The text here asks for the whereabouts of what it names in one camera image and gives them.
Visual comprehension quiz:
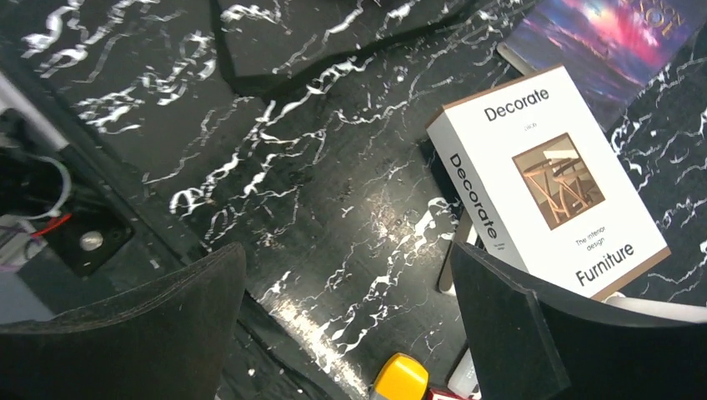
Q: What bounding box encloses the white Decorate Furniture book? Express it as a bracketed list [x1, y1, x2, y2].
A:
[426, 65, 670, 300]

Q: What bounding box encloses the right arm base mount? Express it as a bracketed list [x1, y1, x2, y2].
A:
[1, 76, 134, 324]

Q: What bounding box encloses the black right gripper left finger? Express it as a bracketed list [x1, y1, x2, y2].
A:
[1, 242, 246, 399]

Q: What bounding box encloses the red white eraser box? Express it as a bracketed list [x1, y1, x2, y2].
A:
[426, 387, 463, 400]

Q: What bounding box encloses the purple galaxy cover book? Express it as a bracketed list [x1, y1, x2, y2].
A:
[497, 0, 706, 129]

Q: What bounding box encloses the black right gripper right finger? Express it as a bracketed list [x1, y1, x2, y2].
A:
[449, 242, 706, 399]

